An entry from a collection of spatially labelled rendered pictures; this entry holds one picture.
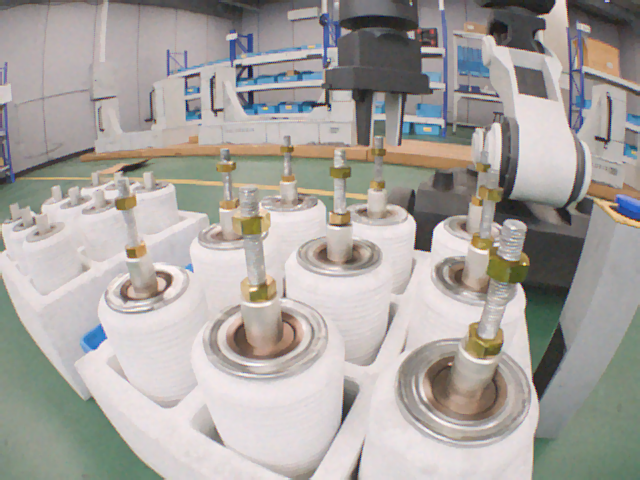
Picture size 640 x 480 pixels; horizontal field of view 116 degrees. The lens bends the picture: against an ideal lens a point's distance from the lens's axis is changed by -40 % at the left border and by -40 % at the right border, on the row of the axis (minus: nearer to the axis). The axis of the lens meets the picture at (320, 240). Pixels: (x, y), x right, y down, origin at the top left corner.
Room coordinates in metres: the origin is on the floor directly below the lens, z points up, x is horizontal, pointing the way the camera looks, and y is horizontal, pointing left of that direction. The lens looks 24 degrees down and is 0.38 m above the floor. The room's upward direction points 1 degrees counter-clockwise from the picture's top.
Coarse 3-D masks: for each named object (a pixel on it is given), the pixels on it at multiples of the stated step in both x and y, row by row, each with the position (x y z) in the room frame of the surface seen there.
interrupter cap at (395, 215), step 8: (352, 208) 0.38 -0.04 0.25; (360, 208) 0.38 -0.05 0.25; (392, 208) 0.38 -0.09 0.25; (400, 208) 0.37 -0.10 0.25; (352, 216) 0.35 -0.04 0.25; (360, 216) 0.35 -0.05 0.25; (368, 216) 0.36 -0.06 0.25; (392, 216) 0.35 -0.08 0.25; (400, 216) 0.35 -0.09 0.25; (368, 224) 0.33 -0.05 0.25; (376, 224) 0.33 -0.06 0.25; (384, 224) 0.32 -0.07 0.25; (392, 224) 0.33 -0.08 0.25
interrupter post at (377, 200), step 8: (368, 192) 0.36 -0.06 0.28; (376, 192) 0.35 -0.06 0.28; (384, 192) 0.35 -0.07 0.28; (368, 200) 0.36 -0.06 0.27; (376, 200) 0.35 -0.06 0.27; (384, 200) 0.35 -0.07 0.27; (368, 208) 0.36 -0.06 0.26; (376, 208) 0.35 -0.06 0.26; (384, 208) 0.35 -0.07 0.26; (376, 216) 0.35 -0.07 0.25; (384, 216) 0.36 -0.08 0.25
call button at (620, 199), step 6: (618, 198) 0.21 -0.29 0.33; (624, 198) 0.20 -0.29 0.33; (630, 198) 0.20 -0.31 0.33; (618, 204) 0.20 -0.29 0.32; (624, 204) 0.20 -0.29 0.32; (630, 204) 0.19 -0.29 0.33; (636, 204) 0.18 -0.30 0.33; (624, 210) 0.20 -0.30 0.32; (630, 210) 0.19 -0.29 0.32; (636, 210) 0.18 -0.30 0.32; (630, 216) 0.19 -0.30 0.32; (636, 216) 0.18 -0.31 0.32
